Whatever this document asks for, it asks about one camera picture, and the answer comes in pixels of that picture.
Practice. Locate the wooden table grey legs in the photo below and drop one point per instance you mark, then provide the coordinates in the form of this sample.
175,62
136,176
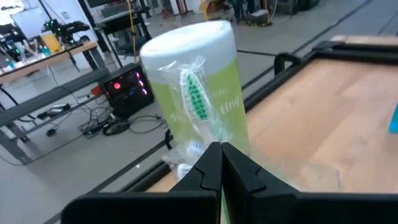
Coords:
46,60

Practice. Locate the computer tower red lights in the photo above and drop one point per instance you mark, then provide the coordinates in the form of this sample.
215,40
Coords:
124,93

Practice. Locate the yellow box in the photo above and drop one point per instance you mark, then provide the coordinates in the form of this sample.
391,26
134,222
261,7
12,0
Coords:
51,43

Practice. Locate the black frame hook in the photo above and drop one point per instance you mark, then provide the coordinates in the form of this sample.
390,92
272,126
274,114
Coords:
168,140
280,60

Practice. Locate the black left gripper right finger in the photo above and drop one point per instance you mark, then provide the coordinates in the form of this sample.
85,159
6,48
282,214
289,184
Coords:
264,202

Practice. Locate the green toothbrush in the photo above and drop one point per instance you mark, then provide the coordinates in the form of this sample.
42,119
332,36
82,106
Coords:
196,99

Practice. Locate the teal mouthwash bottle white cap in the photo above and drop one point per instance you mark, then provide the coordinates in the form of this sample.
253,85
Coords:
394,121

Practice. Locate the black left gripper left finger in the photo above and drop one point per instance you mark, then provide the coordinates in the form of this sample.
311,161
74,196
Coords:
192,202

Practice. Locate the clear plastic zip bag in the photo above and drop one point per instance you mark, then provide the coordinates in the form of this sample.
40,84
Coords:
192,146

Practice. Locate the white board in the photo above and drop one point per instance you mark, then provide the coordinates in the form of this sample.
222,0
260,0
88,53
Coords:
29,21

